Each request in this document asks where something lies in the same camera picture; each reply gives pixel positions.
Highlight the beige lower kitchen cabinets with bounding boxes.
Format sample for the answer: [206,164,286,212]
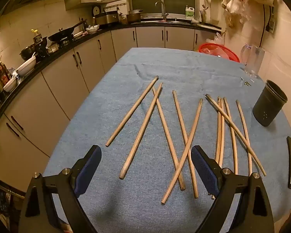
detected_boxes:
[0,25,209,192]

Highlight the curved metal faucet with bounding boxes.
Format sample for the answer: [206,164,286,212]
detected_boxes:
[155,1,169,21]

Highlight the black pot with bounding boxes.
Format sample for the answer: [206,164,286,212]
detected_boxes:
[20,46,37,60]

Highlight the group of wooden chopsticks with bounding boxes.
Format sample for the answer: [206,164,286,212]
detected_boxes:
[105,76,267,205]

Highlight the steel kitchen sink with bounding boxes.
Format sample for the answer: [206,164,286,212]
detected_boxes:
[141,17,190,25]

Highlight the black kettle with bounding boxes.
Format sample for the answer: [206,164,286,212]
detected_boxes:
[34,36,49,56]

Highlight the black kitchen countertop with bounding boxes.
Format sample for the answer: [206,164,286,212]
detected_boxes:
[0,21,223,136]

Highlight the cutting board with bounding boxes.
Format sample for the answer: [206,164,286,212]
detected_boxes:
[199,23,222,30]

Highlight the black power cable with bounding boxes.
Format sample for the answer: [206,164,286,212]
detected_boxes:
[258,3,274,54]

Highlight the blue table cloth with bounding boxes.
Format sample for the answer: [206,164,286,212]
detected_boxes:
[42,47,291,233]

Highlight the yellow cap oil bottle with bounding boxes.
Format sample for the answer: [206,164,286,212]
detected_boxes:
[31,29,43,44]

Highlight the dark sauce bottle red label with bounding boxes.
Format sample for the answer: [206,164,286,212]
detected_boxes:
[0,58,9,88]

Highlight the small white bowl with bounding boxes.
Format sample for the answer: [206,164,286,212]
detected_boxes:
[3,76,17,92]

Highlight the large white bowl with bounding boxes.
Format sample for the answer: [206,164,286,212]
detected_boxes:
[16,57,37,76]

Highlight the white crumpled plastic bag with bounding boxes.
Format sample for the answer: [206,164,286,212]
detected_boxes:
[207,33,225,44]

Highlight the hanging clear plastic bags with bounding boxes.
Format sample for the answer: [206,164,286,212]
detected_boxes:
[221,0,253,30]

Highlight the red plastic basket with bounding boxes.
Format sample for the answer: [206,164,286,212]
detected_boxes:
[199,43,240,63]

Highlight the dark round chopstick holder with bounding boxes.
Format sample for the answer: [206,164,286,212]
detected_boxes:
[252,80,288,127]

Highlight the clear plastic bag in basket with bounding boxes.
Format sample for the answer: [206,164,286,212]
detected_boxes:
[204,47,227,56]

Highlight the white green detergent jug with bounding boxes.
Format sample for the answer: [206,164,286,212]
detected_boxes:
[185,5,195,20]

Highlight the black wok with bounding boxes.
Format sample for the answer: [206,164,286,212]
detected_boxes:
[48,22,88,42]

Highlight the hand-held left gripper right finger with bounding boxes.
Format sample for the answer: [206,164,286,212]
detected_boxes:
[191,145,275,233]

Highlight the clear glass pitcher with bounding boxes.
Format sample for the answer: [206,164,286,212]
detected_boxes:
[245,45,265,78]

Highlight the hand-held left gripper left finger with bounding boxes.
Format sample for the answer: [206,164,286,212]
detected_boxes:
[19,145,102,233]

